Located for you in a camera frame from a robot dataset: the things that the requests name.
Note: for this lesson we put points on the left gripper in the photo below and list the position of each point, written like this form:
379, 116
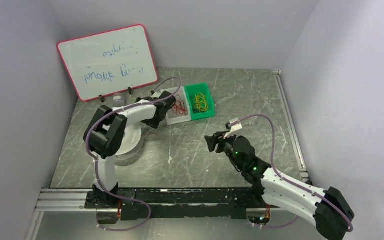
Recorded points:
165, 105

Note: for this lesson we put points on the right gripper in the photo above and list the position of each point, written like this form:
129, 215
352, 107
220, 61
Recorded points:
219, 142

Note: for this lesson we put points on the white filament spool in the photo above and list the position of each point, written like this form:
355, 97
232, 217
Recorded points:
132, 143

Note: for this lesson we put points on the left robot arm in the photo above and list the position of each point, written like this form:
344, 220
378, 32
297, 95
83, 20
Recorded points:
105, 133

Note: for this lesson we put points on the white plastic bin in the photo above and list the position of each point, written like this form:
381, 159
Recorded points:
180, 112

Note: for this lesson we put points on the green plastic bin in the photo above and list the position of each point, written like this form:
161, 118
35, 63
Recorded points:
200, 101

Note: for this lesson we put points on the clear jar of clips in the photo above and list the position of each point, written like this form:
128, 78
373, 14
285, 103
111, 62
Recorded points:
119, 101

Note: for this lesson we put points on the red framed whiteboard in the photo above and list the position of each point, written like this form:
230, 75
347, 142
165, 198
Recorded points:
105, 63

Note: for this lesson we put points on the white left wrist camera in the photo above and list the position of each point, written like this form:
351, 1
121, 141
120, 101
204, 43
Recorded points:
159, 95

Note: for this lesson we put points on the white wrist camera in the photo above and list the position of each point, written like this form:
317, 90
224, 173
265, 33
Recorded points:
159, 95
233, 126

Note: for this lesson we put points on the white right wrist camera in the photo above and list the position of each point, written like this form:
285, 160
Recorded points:
233, 126

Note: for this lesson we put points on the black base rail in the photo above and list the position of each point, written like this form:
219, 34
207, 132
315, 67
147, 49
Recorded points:
238, 203

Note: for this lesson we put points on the aluminium front rail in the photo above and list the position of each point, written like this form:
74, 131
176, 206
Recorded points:
61, 214

